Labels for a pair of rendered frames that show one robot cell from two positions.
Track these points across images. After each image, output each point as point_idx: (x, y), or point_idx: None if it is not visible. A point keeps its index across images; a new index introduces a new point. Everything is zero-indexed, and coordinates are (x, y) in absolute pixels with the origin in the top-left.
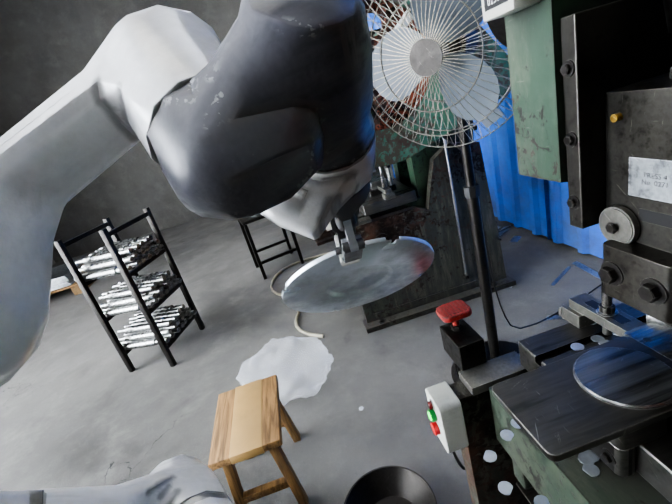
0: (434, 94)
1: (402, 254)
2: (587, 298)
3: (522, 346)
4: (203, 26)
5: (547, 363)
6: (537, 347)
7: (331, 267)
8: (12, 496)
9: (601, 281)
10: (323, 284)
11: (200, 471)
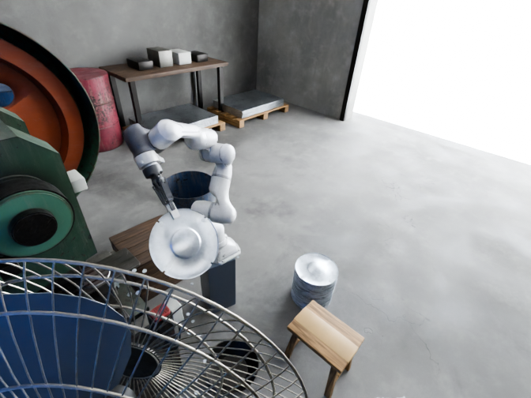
0: (140, 397)
1: (160, 237)
2: None
3: (127, 313)
4: (156, 126)
5: (118, 304)
6: (120, 313)
7: (183, 216)
8: (220, 171)
9: (83, 281)
10: (194, 227)
11: (218, 212)
